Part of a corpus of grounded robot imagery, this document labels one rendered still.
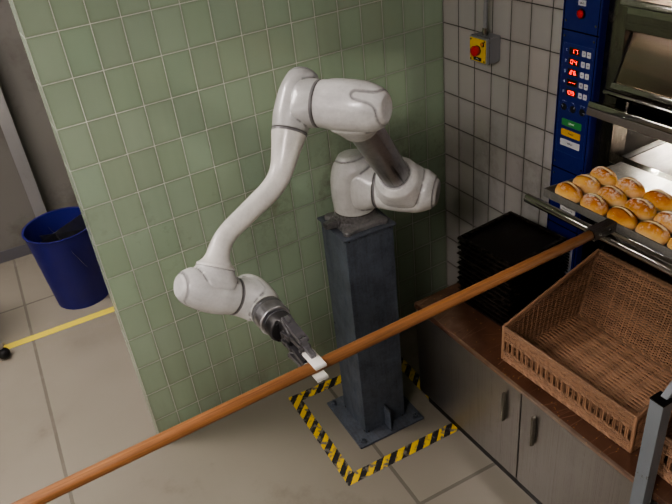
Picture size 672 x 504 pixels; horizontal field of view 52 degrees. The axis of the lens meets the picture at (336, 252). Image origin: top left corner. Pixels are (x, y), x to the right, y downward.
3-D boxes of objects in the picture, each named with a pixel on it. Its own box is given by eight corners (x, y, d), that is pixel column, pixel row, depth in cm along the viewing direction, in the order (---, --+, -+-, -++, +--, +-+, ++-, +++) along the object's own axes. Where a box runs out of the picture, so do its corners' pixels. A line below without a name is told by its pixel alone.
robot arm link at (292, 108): (261, 122, 188) (306, 125, 183) (273, 58, 189) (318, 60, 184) (282, 136, 200) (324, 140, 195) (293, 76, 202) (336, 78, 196)
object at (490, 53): (482, 55, 275) (483, 30, 270) (500, 61, 268) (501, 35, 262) (468, 60, 272) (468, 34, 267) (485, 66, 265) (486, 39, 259)
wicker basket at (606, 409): (590, 305, 269) (598, 245, 254) (729, 386, 227) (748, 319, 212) (497, 358, 249) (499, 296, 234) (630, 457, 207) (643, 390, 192)
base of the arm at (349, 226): (314, 220, 261) (312, 208, 258) (364, 203, 268) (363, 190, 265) (336, 241, 247) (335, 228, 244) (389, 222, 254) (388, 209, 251)
